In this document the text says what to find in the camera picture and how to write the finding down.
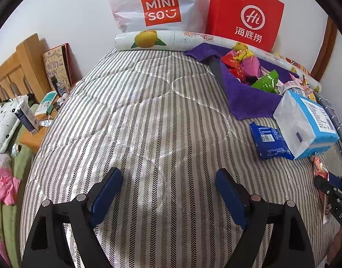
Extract pink strawberry snack packet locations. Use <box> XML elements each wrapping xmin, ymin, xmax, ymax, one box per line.
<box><xmin>283</xmin><ymin>80</ymin><xmax>308</xmax><ymax>97</ymax></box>

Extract red paper bag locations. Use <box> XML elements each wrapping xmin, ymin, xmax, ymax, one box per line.
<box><xmin>205</xmin><ymin>0</ymin><xmax>285</xmax><ymax>53</ymax></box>

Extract small red snack packet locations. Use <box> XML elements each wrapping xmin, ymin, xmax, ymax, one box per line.
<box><xmin>222</xmin><ymin>54</ymin><xmax>245</xmax><ymax>76</ymax></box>

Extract green blanket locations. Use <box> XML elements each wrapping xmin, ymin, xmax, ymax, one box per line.
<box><xmin>0</xmin><ymin>103</ymin><xmax>41</xmax><ymax>268</ymax></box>

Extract pink star cloth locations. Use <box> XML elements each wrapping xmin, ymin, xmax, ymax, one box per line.
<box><xmin>0</xmin><ymin>152</ymin><xmax>21</xmax><ymax>205</ymax></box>

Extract rolled lemon print mat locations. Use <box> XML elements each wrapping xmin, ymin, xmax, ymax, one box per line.
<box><xmin>114</xmin><ymin>29</ymin><xmax>322</xmax><ymax>92</ymax></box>

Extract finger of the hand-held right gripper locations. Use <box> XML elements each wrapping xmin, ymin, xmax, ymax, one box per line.
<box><xmin>329</xmin><ymin>172</ymin><xmax>342</xmax><ymax>189</ymax></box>
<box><xmin>313</xmin><ymin>175</ymin><xmax>340</xmax><ymax>200</ymax></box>

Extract yellow snack packet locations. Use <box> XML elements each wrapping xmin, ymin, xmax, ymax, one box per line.
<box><xmin>233</xmin><ymin>49</ymin><xmax>256</xmax><ymax>62</ymax></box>

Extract purple cloth basket of snacks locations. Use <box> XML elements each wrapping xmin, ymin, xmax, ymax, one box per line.
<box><xmin>183</xmin><ymin>43</ymin><xmax>300</xmax><ymax>121</ymax></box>

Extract brown wooden frame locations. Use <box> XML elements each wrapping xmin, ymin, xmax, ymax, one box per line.
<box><xmin>311</xmin><ymin>17</ymin><xmax>339</xmax><ymax>81</ymax></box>

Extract blue tissue pack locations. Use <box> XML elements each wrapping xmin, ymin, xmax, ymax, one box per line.
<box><xmin>273</xmin><ymin>89</ymin><xmax>339</xmax><ymax>159</ymax></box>

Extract white black print pillow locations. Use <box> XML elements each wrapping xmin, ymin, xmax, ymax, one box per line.
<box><xmin>0</xmin><ymin>95</ymin><xmax>30</xmax><ymax>154</ymax></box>

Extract striped bed mattress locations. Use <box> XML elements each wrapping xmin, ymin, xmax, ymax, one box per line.
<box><xmin>20</xmin><ymin>46</ymin><xmax>342</xmax><ymax>268</ymax></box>

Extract orange chips packet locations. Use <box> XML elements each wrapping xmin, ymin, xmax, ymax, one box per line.
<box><xmin>313</xmin><ymin>157</ymin><xmax>333</xmax><ymax>224</ymax></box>

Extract white plastic shopping bag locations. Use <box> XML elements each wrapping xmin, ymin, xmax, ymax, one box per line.
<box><xmin>104</xmin><ymin>0</ymin><xmax>206</xmax><ymax>34</ymax></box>

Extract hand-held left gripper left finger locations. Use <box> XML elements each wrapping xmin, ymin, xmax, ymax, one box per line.
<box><xmin>21</xmin><ymin>167</ymin><xmax>124</xmax><ymax>268</ymax></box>

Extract light wooden headboard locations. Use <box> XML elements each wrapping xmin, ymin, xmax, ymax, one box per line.
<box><xmin>0</xmin><ymin>33</ymin><xmax>44</xmax><ymax>104</ymax></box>

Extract white teal box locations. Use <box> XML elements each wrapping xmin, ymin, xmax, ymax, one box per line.
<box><xmin>35</xmin><ymin>91</ymin><xmax>58</xmax><ymax>115</ymax></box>

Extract small dark bottle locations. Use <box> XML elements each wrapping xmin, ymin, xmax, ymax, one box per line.
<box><xmin>51</xmin><ymin>77</ymin><xmax>66</xmax><ymax>97</ymax></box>

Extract wooden nightstand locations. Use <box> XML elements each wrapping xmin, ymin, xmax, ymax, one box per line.
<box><xmin>20</xmin><ymin>89</ymin><xmax>62</xmax><ymax>153</ymax></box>

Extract blue snack packet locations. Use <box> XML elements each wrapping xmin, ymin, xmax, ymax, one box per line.
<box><xmin>249</xmin><ymin>122</ymin><xmax>294</xmax><ymax>161</ymax></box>

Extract purple milk carton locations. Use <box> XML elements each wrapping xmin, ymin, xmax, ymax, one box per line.
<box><xmin>14</xmin><ymin>100</ymin><xmax>40</xmax><ymax>135</ymax></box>

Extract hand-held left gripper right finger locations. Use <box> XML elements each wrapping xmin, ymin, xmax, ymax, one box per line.
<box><xmin>216</xmin><ymin>168</ymin><xmax>318</xmax><ymax>268</ymax></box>

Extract pink purple snack packet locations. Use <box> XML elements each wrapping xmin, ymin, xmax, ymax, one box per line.
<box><xmin>242</xmin><ymin>57</ymin><xmax>262</xmax><ymax>77</ymax></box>

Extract green snack packet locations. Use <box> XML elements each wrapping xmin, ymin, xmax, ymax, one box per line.
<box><xmin>250</xmin><ymin>71</ymin><xmax>280</xmax><ymax>94</ymax></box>

